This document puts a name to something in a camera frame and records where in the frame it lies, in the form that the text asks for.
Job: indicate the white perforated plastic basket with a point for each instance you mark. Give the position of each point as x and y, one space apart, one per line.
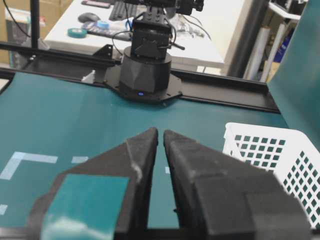
286 153

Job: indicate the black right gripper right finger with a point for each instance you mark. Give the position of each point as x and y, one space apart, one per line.
221 198

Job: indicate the teal backdrop panel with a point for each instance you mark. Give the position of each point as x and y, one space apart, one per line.
295 87

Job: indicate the teal tape roll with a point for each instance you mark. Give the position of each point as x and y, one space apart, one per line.
77 33

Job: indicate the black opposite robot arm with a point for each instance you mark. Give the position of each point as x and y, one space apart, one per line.
217 197

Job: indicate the white desk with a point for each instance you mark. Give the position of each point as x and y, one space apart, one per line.
161 31

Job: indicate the black aluminium frame rail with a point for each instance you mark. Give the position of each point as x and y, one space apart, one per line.
193 86

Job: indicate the black keyboard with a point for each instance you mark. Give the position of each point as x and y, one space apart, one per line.
121 11

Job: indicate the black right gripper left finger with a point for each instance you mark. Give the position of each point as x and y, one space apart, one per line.
105 197

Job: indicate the black vertical pole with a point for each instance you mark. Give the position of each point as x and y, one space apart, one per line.
35 22

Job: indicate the black computer mouse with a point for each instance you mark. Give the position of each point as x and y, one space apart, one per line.
88 17

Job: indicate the cardboard box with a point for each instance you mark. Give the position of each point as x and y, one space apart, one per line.
15 19

